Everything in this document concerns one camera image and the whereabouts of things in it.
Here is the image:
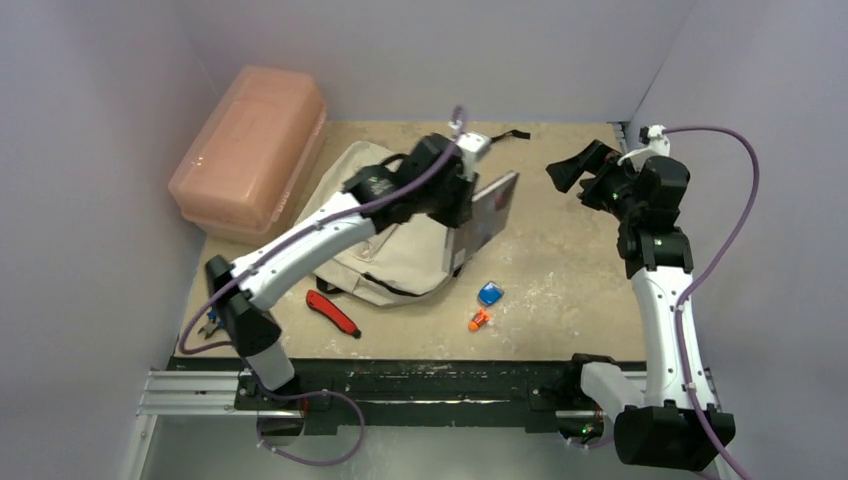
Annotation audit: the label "dark galaxy cover book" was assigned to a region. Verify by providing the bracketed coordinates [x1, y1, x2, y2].
[443, 171, 520, 277]

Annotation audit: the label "beige backpack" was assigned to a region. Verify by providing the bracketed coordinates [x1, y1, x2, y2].
[294, 130, 531, 308]

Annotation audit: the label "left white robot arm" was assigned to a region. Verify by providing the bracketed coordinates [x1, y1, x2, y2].
[204, 133, 488, 409]

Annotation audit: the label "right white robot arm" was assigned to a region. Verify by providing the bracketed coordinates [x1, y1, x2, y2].
[546, 141, 736, 472]

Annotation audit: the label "blue pencil sharpener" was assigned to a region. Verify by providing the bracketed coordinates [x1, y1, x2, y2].
[477, 281, 505, 308]

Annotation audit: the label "orange small toy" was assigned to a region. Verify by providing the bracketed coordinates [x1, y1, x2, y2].
[468, 309, 491, 332]

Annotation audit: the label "red utility knife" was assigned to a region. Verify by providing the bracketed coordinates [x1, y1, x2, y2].
[305, 290, 362, 339]

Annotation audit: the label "pink plastic storage box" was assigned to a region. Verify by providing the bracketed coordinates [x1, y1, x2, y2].
[168, 66, 327, 245]

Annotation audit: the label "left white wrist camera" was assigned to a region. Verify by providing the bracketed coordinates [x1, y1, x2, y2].
[455, 132, 492, 182]

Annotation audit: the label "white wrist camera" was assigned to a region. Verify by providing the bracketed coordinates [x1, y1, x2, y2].
[617, 124, 670, 171]
[455, 132, 492, 182]

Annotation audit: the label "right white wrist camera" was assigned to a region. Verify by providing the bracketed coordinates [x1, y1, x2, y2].
[617, 124, 670, 171]

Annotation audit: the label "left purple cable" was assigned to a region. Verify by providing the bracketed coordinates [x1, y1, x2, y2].
[177, 105, 468, 467]

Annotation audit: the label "purple cable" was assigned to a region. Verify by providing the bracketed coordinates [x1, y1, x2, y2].
[566, 125, 761, 480]
[177, 105, 468, 467]

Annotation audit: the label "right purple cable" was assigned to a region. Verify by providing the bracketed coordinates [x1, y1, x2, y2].
[566, 125, 761, 480]

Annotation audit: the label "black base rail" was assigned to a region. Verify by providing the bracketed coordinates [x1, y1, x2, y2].
[165, 357, 600, 435]

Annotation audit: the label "blue handled pliers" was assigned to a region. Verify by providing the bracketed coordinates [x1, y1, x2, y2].
[198, 310, 224, 340]

